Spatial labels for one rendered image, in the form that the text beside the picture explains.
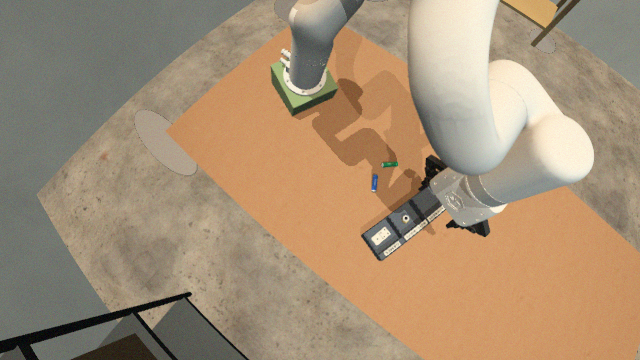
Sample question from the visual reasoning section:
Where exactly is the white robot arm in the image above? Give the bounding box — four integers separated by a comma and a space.
279, 0, 594, 207

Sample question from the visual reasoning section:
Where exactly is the black rack of labelled bins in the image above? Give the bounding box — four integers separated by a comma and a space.
362, 186, 446, 261

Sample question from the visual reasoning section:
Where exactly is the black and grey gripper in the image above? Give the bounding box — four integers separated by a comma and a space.
419, 155, 507, 237

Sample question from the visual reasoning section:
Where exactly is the cream domino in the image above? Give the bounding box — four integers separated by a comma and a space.
371, 227, 390, 246

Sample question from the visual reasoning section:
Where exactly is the blue aa battery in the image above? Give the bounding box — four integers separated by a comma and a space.
371, 175, 378, 192

